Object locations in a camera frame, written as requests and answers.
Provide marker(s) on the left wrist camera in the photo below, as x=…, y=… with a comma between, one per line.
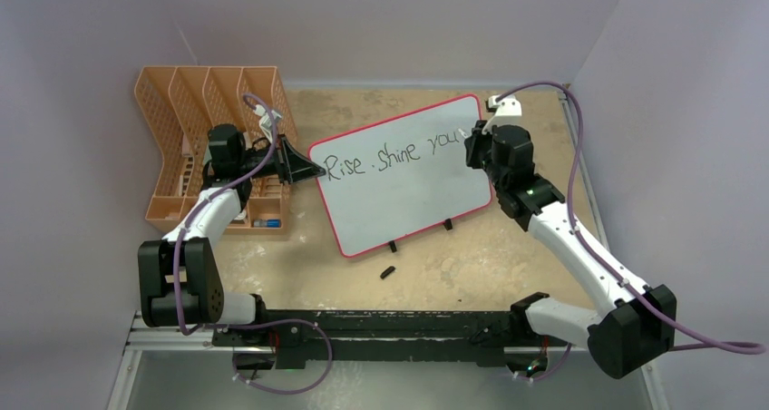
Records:
x=267, y=120

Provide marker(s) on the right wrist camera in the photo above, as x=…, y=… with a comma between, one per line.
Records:
x=505, y=110

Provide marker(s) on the orange plastic file organizer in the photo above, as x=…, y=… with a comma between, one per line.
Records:
x=181, y=104

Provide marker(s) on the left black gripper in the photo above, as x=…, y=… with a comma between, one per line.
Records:
x=291, y=166

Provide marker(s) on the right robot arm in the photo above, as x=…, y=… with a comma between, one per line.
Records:
x=622, y=332

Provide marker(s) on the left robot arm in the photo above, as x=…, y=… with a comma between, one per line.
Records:
x=180, y=285

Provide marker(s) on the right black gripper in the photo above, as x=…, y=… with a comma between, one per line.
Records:
x=479, y=138

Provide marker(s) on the blue small item in tray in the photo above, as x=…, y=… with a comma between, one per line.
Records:
x=267, y=223

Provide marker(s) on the black marker cap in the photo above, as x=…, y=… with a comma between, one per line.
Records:
x=387, y=272

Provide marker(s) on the pink-framed whiteboard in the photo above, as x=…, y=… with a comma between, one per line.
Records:
x=391, y=179

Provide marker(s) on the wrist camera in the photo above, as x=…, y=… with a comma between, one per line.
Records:
x=267, y=120
x=505, y=110

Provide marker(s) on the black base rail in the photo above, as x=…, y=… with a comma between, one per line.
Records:
x=294, y=337

